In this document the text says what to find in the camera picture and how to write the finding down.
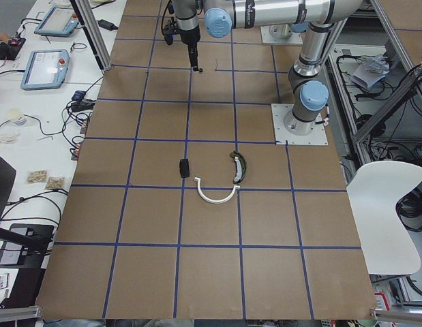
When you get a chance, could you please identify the black brake pad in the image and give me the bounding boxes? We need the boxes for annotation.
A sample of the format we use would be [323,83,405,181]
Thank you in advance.
[179,158,190,178]

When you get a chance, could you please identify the black power adapter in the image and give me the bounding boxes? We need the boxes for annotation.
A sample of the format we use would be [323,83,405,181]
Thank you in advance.
[97,19,118,31]

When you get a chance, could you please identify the blue teach pendant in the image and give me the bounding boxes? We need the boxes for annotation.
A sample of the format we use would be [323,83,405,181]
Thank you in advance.
[20,49,70,91]
[34,7,79,37]

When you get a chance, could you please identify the olive brake shoe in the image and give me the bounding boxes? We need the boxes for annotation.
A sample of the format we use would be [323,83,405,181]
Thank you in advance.
[230,151,247,185]

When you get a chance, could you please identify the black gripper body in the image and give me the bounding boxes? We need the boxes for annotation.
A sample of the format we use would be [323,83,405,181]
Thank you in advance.
[179,26,200,48]

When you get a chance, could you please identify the near blue teach pendant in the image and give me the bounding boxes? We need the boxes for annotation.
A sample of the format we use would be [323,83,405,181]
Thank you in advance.
[20,49,70,91]

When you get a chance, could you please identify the white curved plastic bracket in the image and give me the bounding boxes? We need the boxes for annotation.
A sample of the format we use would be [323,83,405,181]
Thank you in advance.
[194,177,241,204]

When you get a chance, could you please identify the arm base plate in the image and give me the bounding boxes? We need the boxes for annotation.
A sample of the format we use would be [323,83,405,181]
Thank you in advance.
[260,25,303,46]
[271,104,329,146]

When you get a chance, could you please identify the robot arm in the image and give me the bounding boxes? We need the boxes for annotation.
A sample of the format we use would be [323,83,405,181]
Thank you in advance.
[161,0,361,136]

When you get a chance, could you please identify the white chair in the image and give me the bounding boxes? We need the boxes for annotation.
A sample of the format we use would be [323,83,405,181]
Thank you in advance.
[347,161,422,275]

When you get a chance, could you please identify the far blue teach pendant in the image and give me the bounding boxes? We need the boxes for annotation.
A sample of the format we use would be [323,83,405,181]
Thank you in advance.
[34,7,79,37]

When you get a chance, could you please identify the aluminium frame post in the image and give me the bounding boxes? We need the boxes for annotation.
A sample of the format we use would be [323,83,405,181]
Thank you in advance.
[70,0,112,72]

